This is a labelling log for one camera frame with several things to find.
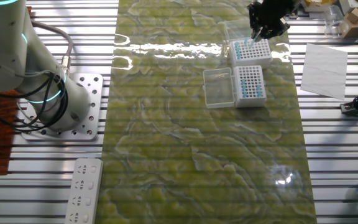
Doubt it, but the wooden block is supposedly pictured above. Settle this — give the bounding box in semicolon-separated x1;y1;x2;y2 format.
342;7;358;39

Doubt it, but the white paper sheet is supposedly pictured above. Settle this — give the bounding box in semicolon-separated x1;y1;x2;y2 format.
300;42;349;101

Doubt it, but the black base cable bundle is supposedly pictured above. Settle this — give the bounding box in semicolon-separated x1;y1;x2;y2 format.
0;70;71;133

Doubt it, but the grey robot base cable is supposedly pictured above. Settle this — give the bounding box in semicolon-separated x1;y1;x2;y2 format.
29;19;75;77

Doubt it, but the yellow white packet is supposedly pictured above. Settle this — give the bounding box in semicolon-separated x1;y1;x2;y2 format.
301;0;336;13

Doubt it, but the green marble pattern mat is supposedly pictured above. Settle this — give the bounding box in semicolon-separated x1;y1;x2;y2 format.
95;0;318;224

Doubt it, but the clear plastic cup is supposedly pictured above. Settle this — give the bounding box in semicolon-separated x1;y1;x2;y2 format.
323;4;349;39

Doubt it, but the grey metal bracket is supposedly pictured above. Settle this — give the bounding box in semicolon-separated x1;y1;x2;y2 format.
339;0;358;15

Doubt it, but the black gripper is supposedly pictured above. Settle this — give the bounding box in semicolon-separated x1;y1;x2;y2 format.
247;0;295;42

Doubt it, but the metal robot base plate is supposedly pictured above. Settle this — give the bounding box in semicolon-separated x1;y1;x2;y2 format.
21;72;104;141

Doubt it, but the white pipette tip holder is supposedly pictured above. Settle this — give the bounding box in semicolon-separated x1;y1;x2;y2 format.
224;20;273;68
203;64;267;110

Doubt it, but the white power strip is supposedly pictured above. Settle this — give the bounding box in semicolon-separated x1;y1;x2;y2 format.
63;157;104;224

